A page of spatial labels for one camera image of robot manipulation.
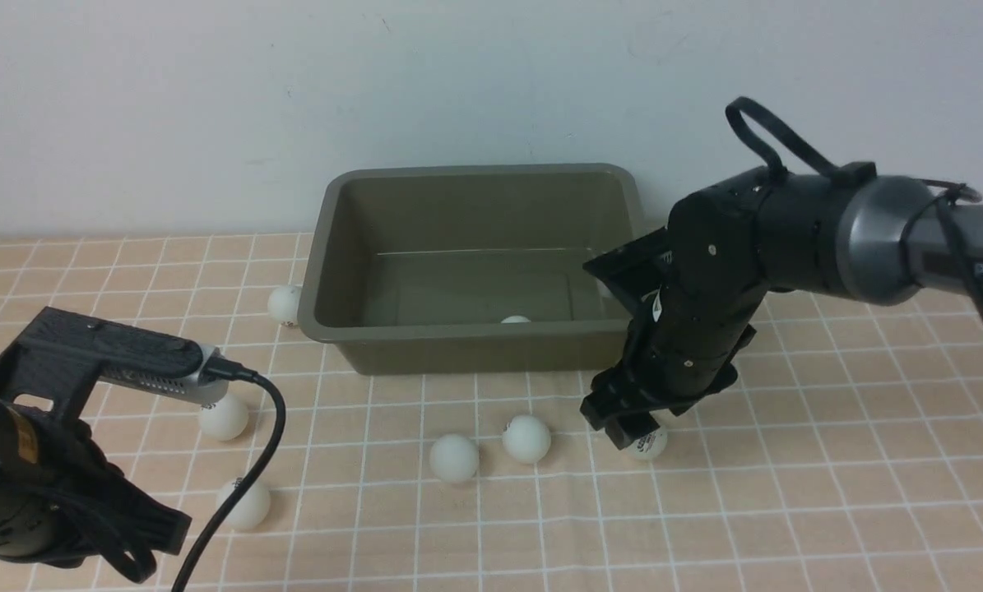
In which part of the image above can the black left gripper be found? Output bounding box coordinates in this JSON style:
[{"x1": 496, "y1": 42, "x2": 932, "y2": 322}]
[{"x1": 0, "y1": 402, "x2": 192, "y2": 582}]

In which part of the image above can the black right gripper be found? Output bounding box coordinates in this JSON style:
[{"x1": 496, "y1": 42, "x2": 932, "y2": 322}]
[{"x1": 580, "y1": 284, "x2": 759, "y2": 451}]

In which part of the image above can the white ball with logo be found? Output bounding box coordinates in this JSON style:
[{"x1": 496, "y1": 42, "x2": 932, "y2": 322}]
[{"x1": 624, "y1": 426, "x2": 669, "y2": 461}]

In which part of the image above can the plain white ball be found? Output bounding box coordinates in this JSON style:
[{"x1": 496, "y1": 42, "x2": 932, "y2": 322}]
[{"x1": 429, "y1": 433, "x2": 480, "y2": 483}]

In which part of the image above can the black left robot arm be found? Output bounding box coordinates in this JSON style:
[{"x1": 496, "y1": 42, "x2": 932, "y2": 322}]
[{"x1": 0, "y1": 378, "x2": 192, "y2": 582}]

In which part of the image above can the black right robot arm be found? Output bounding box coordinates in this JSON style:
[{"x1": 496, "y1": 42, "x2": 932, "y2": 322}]
[{"x1": 581, "y1": 168, "x2": 983, "y2": 450}]

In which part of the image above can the olive green plastic bin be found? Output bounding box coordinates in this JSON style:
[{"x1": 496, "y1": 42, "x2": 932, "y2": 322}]
[{"x1": 299, "y1": 164, "x2": 647, "y2": 376}]

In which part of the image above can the peach checkered tablecloth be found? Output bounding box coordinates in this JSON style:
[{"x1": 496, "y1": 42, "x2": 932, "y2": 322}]
[{"x1": 0, "y1": 234, "x2": 983, "y2": 591}]

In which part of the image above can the white ball beside bin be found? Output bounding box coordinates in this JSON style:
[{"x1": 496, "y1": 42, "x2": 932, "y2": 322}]
[{"x1": 267, "y1": 284, "x2": 302, "y2": 326}]

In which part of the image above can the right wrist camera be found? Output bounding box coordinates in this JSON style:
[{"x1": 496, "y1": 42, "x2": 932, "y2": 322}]
[{"x1": 582, "y1": 226, "x2": 672, "y2": 317}]

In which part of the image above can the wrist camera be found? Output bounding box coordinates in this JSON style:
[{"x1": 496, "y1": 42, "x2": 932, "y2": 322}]
[
  {"x1": 0, "y1": 307, "x2": 228, "y2": 421},
  {"x1": 582, "y1": 226, "x2": 672, "y2": 317}
]

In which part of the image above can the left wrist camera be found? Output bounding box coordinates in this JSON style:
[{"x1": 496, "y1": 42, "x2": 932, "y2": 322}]
[{"x1": 0, "y1": 307, "x2": 228, "y2": 421}]

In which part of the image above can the black right camera cable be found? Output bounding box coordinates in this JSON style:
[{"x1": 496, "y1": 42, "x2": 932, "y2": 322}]
[{"x1": 725, "y1": 96, "x2": 983, "y2": 395}]

